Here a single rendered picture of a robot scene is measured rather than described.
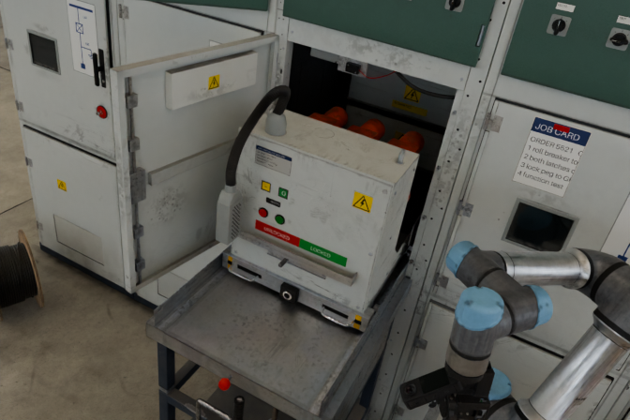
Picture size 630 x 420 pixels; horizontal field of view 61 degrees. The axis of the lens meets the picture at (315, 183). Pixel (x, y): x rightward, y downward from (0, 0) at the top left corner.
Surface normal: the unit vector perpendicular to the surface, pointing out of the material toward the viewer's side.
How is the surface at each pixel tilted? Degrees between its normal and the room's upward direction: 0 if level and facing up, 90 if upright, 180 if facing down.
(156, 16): 90
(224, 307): 0
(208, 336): 0
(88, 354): 0
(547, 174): 90
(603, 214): 90
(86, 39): 90
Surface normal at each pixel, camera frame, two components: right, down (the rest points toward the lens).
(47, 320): 0.13, -0.85
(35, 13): -0.46, 0.40
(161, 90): 0.79, 0.40
